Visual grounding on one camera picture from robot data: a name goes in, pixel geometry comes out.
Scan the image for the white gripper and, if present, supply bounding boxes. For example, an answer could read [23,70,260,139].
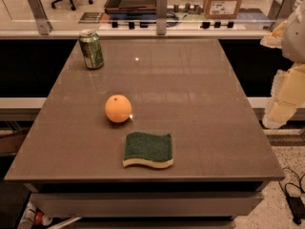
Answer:
[260,1,305,129]

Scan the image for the green and yellow sponge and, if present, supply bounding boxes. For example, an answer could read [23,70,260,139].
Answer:
[123,132,173,169]

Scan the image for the green soda can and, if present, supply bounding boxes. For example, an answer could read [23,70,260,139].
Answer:
[79,30,104,70]

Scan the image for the cardboard box with label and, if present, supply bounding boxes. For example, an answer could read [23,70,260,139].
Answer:
[204,0,242,19]

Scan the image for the orange fruit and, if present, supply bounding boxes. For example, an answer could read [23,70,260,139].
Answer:
[105,94,132,123]

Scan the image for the grey table drawer unit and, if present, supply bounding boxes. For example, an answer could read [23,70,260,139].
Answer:
[30,192,263,220]

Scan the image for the right metal railing post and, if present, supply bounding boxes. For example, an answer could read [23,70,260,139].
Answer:
[268,0,296,31]

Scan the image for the black power adapter with cable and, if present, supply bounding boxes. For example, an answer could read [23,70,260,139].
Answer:
[278,167,305,225]

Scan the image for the left metal railing post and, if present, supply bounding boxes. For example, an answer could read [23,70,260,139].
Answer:
[28,0,52,35]

